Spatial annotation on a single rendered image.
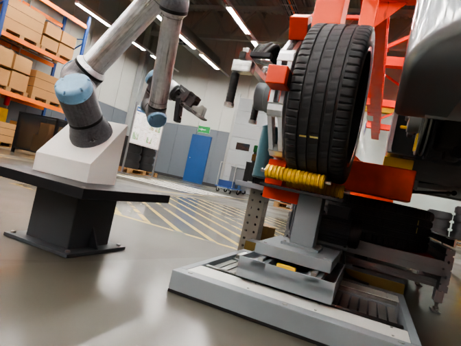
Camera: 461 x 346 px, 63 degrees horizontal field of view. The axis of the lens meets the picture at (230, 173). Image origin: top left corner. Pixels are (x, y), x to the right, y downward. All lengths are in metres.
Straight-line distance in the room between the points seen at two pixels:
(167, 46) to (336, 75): 0.71
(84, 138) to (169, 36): 0.57
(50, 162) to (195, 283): 0.85
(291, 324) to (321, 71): 0.86
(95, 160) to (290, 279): 0.94
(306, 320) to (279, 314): 0.09
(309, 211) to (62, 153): 1.09
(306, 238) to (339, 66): 0.70
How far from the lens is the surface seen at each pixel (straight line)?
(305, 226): 1.62
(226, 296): 1.33
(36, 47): 12.34
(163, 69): 1.72
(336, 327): 1.27
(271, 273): 1.43
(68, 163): 1.74
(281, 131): 1.51
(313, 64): 1.43
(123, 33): 1.77
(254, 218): 2.27
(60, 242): 1.75
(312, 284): 1.40
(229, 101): 1.63
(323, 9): 2.34
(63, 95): 1.68
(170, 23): 1.65
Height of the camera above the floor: 0.44
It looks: 1 degrees up
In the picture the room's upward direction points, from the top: 12 degrees clockwise
